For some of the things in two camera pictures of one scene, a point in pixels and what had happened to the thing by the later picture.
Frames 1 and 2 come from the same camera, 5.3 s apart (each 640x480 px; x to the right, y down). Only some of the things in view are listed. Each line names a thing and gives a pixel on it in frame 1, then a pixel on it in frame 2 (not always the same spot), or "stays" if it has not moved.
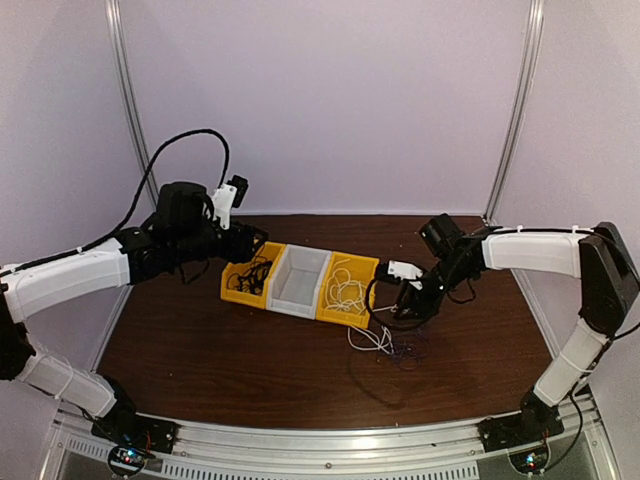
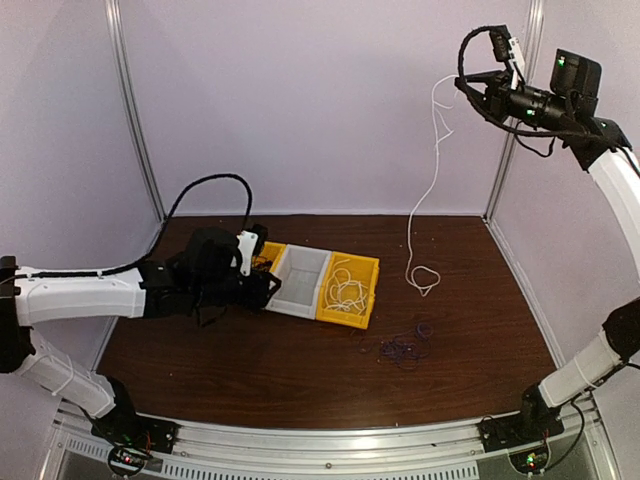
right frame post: x=532 y=53 stays
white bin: x=295 y=285 stays
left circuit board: x=126 y=460 stays
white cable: x=344 y=294 to x=427 y=277
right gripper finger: x=404 y=304 to x=492 y=77
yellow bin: x=343 y=294 stays
